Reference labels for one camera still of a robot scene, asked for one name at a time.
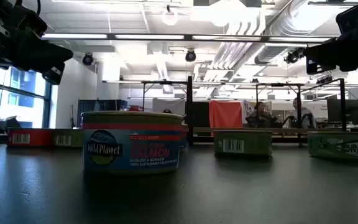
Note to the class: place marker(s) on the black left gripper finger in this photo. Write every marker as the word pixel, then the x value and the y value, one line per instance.
pixel 56 55

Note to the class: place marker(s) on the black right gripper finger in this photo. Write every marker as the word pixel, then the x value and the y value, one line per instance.
pixel 320 51

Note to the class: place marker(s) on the red seafood can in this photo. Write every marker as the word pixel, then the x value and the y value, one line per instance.
pixel 39 137

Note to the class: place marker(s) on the green albacore tuna can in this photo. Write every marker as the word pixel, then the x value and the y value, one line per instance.
pixel 258 143
pixel 75 138
pixel 325 146

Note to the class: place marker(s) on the blue salmon can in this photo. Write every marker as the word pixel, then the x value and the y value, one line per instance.
pixel 132 149

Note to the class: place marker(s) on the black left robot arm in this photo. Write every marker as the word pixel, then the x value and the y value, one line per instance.
pixel 8 15

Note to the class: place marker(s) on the black hanging round lamp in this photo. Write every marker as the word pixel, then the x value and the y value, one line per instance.
pixel 87 59
pixel 190 56
pixel 294 56

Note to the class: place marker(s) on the large room window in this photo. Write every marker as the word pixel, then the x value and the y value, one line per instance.
pixel 20 109

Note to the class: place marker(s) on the black computer monitor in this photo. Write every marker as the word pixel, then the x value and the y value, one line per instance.
pixel 334 110

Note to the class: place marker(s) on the person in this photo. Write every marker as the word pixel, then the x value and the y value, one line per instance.
pixel 304 116
pixel 261 116

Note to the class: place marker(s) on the orange cloth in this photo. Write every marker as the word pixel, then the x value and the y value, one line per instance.
pixel 225 113

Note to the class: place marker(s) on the round white ceiling lamp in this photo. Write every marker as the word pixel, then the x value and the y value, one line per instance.
pixel 170 17

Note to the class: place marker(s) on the white cloth panel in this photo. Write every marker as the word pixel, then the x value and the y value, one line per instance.
pixel 169 106

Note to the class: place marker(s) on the black overhead light beam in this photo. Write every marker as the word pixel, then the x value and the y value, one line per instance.
pixel 188 38

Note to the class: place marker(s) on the black flat panel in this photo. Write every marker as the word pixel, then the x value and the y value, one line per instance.
pixel 201 113

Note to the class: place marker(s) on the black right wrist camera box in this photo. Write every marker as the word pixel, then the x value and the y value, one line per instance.
pixel 322 66

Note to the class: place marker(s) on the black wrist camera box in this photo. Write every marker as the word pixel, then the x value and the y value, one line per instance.
pixel 54 77
pixel 322 66

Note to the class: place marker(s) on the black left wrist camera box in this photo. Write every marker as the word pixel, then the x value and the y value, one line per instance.
pixel 54 77

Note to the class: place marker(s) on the silver ventilation duct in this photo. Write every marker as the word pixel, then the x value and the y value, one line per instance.
pixel 275 53

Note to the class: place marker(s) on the black metal workstation frame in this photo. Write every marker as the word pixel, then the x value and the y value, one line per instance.
pixel 342 105
pixel 144 96

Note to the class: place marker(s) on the black vertical frame post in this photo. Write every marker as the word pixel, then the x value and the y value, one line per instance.
pixel 190 109

